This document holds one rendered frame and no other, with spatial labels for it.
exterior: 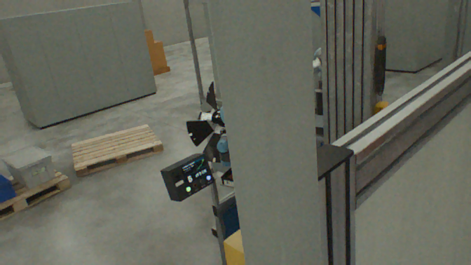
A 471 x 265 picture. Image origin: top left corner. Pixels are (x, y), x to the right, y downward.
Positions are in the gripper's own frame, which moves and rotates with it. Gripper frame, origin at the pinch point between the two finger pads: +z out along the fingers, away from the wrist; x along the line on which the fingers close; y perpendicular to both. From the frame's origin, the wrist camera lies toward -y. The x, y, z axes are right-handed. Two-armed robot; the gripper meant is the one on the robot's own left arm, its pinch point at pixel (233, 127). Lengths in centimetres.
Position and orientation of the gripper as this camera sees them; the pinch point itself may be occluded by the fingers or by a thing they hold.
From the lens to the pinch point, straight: 266.1
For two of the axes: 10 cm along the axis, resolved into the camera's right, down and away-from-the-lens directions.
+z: 1.5, -3.9, 9.1
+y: -9.6, 1.5, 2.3
